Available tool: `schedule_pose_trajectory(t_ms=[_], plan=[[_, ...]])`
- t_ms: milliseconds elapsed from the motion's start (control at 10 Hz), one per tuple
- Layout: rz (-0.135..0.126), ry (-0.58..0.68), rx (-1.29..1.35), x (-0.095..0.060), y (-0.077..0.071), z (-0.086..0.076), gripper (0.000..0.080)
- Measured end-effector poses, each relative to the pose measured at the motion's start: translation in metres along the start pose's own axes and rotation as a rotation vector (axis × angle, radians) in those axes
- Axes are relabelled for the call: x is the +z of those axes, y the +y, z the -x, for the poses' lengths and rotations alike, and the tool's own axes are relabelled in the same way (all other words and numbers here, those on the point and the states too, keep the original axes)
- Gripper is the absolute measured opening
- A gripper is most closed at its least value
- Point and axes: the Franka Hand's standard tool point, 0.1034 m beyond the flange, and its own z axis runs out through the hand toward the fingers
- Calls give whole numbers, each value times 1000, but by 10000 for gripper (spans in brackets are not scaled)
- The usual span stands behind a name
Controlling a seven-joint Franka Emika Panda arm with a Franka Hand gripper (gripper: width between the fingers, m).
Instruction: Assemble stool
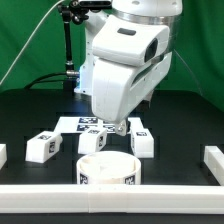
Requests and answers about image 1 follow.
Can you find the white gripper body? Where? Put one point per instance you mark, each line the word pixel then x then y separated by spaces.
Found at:
pixel 131 61

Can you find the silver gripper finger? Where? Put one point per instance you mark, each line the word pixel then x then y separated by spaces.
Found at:
pixel 121 128

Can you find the white round stool seat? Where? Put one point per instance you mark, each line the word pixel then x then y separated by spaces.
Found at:
pixel 109 167

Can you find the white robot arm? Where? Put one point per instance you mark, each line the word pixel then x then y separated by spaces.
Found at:
pixel 146 12

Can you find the white marker sheet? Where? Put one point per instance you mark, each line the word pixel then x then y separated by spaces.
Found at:
pixel 81 124

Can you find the black camera on mount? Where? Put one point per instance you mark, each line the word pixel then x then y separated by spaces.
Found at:
pixel 95 4

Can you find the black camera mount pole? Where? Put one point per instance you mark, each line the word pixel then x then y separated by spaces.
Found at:
pixel 70 13

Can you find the white front rail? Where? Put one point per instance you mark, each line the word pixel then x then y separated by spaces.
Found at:
pixel 111 198

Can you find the white left rail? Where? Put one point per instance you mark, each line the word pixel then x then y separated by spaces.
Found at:
pixel 3 155

